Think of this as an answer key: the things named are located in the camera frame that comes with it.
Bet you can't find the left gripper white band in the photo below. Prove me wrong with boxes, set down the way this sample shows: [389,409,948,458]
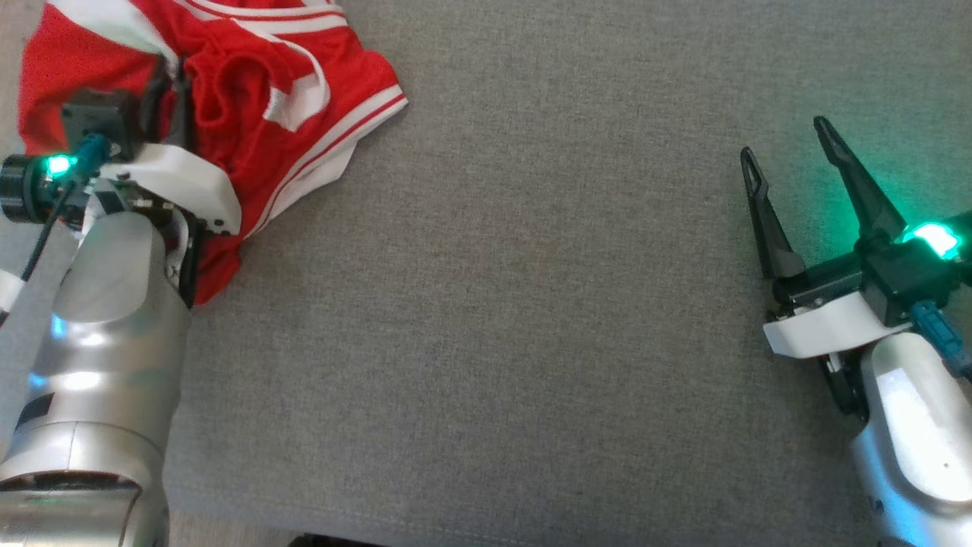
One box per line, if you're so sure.
[91,58,242,236]

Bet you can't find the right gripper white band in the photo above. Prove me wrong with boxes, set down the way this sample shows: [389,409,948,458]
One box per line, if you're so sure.
[740,115,912,358]

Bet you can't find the red white-striped sports garment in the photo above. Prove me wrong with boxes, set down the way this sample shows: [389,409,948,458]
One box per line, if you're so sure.
[17,0,409,306]

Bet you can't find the large grey sofa seat cushion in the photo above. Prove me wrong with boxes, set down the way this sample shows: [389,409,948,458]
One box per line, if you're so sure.
[0,0,972,547]

